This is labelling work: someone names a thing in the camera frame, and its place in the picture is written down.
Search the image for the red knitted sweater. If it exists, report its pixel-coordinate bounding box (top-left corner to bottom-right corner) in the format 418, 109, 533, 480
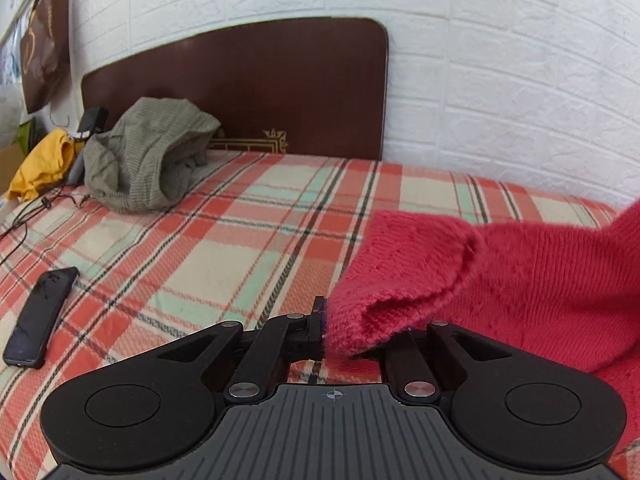
324, 197, 640, 386

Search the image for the olive knitted garment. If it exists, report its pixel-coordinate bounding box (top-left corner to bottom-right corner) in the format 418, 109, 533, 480
82, 96, 223, 213

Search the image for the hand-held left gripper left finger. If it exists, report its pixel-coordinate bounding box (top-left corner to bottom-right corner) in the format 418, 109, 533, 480
155, 297, 328, 406

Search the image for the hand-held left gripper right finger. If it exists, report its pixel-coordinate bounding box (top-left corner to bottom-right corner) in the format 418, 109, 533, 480
382, 320, 511, 406

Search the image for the black box device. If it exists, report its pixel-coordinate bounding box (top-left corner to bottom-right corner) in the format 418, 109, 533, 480
75, 106, 110, 141

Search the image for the black smartphone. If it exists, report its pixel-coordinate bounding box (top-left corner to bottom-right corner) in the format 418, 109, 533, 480
2, 266, 81, 370

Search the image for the black cable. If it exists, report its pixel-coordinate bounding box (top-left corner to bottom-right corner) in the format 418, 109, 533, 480
0, 185, 93, 266

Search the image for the red plaid blanket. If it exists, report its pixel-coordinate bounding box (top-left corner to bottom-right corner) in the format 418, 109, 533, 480
0, 147, 640, 480

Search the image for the yellow garment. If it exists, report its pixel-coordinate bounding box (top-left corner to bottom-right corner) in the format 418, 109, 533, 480
7, 128, 83, 202

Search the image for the brown paper bag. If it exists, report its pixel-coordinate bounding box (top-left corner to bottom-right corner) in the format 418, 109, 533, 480
19, 0, 71, 115

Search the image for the brown wooden headboard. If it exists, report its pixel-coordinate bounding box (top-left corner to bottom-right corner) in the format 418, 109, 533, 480
80, 16, 391, 162

